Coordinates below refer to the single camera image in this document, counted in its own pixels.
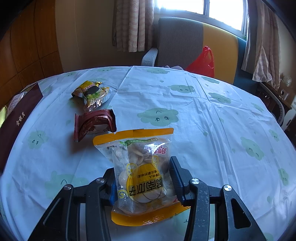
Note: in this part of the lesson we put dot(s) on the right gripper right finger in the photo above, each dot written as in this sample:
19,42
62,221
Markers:
181,181

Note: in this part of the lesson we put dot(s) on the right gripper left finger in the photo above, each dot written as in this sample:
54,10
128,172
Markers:
109,192

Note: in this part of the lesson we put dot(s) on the orange clear seed bag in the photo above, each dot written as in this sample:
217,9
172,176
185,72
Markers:
145,192

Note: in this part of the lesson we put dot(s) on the cloud print tablecloth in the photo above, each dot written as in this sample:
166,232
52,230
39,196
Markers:
220,133

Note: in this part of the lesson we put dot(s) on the dark red snack pack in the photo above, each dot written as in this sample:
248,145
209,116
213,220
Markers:
98,121

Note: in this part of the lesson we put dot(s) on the yellow green snack pack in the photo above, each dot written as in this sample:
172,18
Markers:
94,94

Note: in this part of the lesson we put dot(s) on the red plastic bag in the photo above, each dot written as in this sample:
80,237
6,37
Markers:
204,64

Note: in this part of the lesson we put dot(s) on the gold maroon tin box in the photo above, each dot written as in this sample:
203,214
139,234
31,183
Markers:
16,115

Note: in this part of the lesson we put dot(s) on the yellow blue sofa back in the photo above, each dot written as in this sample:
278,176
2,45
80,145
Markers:
228,52

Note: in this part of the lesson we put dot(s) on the grey armchair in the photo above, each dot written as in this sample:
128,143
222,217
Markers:
179,43

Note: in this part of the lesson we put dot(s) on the right beige curtain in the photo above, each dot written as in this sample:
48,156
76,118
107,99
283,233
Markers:
262,52

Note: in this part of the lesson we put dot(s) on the beige curtain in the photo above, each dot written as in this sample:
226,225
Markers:
133,25
262,52

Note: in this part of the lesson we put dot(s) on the left beige curtain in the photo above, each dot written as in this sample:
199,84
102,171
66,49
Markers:
133,25

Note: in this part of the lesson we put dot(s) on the wooden panel cabinet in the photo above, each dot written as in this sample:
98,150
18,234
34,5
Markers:
29,49

